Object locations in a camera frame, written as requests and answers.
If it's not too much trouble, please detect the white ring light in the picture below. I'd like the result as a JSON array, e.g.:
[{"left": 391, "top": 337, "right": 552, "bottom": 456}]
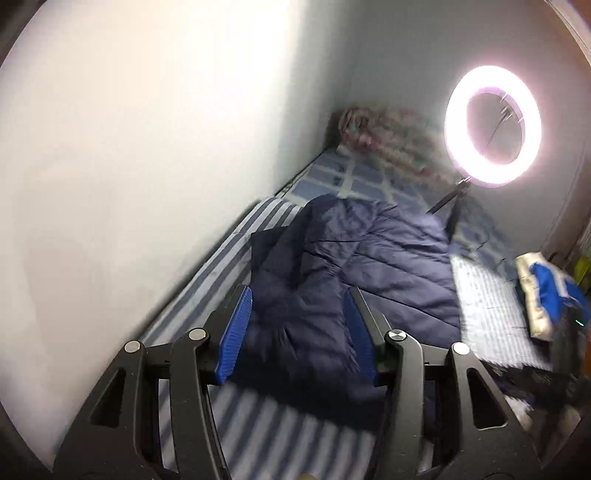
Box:
[{"left": 444, "top": 65, "right": 542, "bottom": 188}]

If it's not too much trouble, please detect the phone holder clip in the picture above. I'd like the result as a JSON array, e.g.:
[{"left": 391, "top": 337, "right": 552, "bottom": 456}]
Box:
[{"left": 499, "top": 94, "right": 523, "bottom": 123}]

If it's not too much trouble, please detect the black light tripod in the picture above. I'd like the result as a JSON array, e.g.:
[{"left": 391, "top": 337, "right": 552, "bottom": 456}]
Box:
[{"left": 427, "top": 176, "right": 472, "bottom": 243}]

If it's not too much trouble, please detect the striped blue white sheet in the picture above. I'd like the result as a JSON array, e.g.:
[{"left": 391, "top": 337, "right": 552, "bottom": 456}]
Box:
[{"left": 138, "top": 197, "right": 555, "bottom": 480}]

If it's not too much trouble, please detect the folded blue white jacket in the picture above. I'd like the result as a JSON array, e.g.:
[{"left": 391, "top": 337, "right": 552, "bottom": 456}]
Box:
[{"left": 515, "top": 252, "right": 590, "bottom": 342}]

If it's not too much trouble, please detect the rolled floral quilt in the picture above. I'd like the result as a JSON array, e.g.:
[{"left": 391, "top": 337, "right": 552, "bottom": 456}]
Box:
[{"left": 338, "top": 106, "right": 460, "bottom": 185}]

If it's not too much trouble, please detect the navy quilted puffer jacket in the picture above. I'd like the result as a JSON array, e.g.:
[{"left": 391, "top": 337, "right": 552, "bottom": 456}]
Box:
[{"left": 232, "top": 195, "right": 461, "bottom": 430}]

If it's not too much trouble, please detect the blue checkered bed sheet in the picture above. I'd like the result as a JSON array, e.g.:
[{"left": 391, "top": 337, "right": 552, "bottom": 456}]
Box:
[{"left": 279, "top": 147, "right": 517, "bottom": 281}]

